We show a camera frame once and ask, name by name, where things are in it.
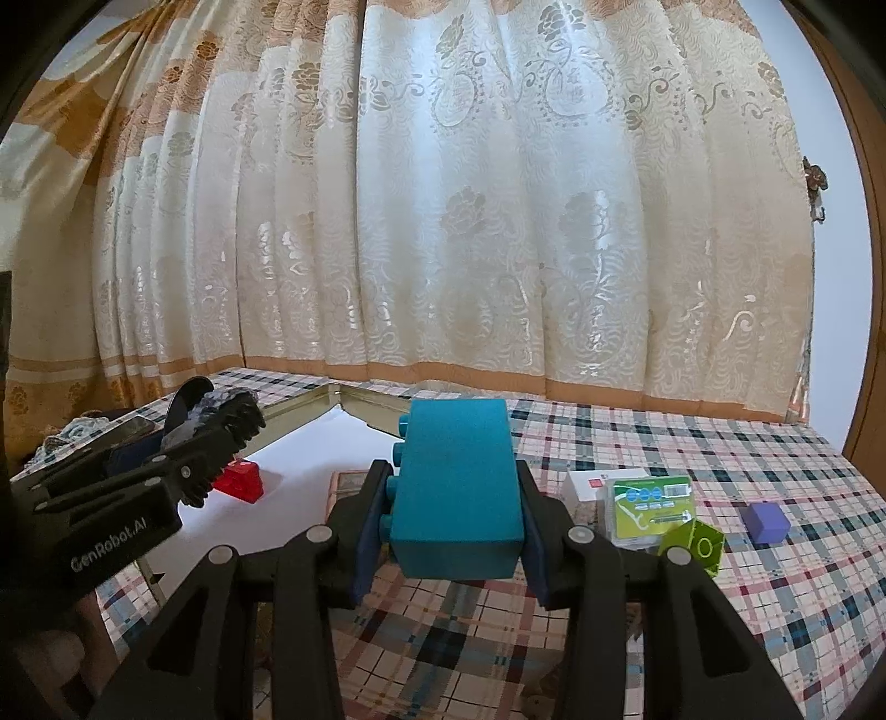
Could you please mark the teal building block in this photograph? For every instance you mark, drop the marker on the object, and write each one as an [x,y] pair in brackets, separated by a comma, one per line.
[457,498]

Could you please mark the black hair claw clip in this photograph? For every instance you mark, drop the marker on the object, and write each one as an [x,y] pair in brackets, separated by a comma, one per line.
[221,415]

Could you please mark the small white box red label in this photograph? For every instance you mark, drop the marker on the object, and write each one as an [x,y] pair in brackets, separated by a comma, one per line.
[585,491]

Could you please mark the green building block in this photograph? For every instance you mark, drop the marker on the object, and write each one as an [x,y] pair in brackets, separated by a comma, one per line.
[699,547]

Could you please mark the white paper lining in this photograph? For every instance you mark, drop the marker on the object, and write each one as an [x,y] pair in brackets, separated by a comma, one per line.
[297,478]

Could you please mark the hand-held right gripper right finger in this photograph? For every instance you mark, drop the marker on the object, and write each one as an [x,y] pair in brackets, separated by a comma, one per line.
[536,571]

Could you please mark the plaid tablecloth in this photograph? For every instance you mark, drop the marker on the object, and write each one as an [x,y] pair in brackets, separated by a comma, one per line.
[796,623]

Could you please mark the person's left hand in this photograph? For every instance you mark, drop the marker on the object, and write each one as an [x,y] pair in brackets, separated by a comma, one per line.
[55,651]

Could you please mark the ornate metal wall hook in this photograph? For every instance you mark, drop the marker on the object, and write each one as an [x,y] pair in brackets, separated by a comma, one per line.
[817,183]

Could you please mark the cream floral curtain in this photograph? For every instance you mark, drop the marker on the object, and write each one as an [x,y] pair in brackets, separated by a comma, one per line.
[484,208]

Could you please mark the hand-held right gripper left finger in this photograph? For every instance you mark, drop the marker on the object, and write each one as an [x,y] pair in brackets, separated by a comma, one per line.
[367,550]

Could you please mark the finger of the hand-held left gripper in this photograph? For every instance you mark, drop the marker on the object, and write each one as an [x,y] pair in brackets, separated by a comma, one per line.
[83,460]
[173,471]

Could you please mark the patterned cloth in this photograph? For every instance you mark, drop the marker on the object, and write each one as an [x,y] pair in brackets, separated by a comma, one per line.
[66,433]

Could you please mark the wooden door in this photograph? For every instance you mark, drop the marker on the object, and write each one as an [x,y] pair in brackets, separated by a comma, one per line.
[869,311]

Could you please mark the purple cube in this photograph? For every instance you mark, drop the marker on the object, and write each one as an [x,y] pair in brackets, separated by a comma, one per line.
[765,523]

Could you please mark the black phone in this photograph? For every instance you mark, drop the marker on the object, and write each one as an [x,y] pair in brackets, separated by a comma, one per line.
[124,430]

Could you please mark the gold tin box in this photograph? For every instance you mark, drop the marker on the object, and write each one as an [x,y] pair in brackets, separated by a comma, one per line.
[374,412]

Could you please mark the green and white floss box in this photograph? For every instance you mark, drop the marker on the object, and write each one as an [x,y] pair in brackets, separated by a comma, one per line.
[644,512]

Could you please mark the red toy block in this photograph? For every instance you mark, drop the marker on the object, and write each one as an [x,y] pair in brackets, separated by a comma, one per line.
[242,481]

